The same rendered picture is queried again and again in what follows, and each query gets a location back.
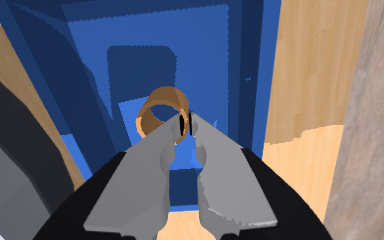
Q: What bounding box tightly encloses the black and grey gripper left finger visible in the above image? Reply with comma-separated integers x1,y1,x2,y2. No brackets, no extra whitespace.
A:
32,113,184,240

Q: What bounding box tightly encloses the bronze bushing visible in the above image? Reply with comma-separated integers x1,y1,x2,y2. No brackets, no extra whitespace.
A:
136,86,189,145

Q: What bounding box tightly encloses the blue crate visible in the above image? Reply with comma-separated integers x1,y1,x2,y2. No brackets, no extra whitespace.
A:
0,0,282,212

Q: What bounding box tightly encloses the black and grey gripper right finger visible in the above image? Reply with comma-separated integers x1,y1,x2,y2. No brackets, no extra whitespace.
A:
189,112,333,240

